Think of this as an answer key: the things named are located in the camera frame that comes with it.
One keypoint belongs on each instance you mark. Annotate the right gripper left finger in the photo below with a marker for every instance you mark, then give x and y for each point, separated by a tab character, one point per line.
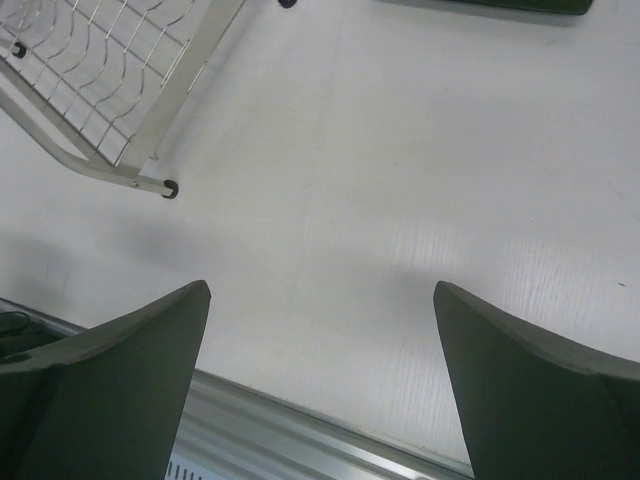
104	403

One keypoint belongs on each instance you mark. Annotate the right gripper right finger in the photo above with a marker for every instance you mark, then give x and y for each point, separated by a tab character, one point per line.
534	404

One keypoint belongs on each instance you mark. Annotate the black square plate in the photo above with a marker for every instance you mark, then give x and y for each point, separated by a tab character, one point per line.
552	7

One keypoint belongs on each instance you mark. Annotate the steel two-tier dish rack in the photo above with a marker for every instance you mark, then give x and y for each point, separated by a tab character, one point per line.
97	84

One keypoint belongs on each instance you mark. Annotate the slotted cable duct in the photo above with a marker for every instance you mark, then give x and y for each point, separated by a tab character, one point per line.
181	468

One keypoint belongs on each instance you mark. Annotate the aluminium mounting rail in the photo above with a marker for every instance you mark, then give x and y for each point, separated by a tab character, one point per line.
238	433

